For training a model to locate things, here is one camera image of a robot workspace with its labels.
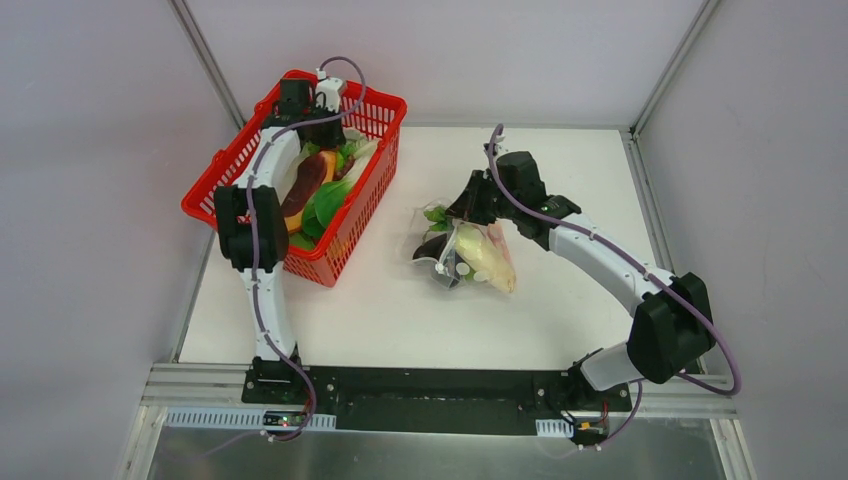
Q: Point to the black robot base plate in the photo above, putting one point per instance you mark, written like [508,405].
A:
[449,401]

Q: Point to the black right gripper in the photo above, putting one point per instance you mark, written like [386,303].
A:
[470,201]

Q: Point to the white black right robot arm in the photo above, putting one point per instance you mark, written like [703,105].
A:
[670,314]

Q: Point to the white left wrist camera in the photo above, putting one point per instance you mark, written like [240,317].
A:
[329,93]

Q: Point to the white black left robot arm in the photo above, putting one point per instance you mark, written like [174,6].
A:
[250,224]

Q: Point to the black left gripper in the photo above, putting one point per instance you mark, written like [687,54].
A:
[321,132]

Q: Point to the red plastic basket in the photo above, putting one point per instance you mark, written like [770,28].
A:
[338,213]

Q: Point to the aluminium frame rail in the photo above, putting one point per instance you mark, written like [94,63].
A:
[194,385]

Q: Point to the clear dotted zip top bag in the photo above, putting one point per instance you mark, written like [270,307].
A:
[464,248]

